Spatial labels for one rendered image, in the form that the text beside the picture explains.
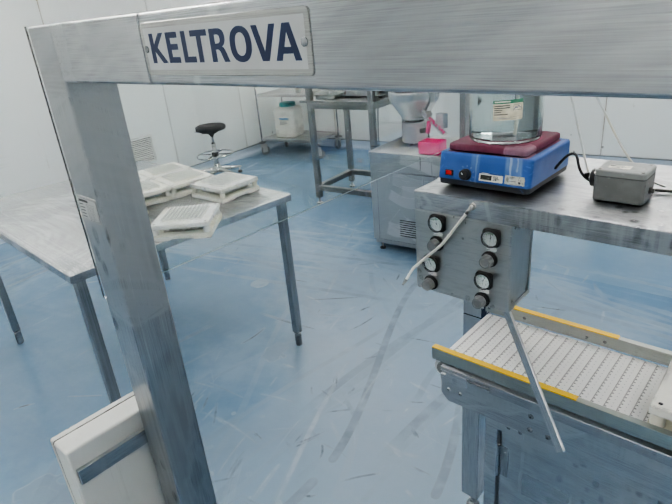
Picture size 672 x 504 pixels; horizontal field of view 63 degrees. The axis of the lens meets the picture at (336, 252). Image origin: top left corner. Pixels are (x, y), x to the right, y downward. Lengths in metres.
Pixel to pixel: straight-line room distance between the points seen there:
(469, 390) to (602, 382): 0.29
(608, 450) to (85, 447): 0.97
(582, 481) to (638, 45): 1.25
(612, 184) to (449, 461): 1.55
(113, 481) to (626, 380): 1.05
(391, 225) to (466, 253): 2.88
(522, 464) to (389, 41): 1.28
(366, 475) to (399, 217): 2.12
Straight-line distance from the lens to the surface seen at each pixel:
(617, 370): 1.41
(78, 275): 2.24
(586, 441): 1.30
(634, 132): 6.23
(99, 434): 0.90
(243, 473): 2.42
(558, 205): 1.07
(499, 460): 1.52
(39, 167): 6.00
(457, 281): 1.18
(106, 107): 0.70
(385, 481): 2.31
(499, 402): 1.34
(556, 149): 1.18
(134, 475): 0.97
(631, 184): 1.08
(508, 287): 1.13
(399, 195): 3.89
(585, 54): 0.28
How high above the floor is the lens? 1.68
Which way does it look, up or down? 24 degrees down
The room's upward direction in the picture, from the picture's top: 5 degrees counter-clockwise
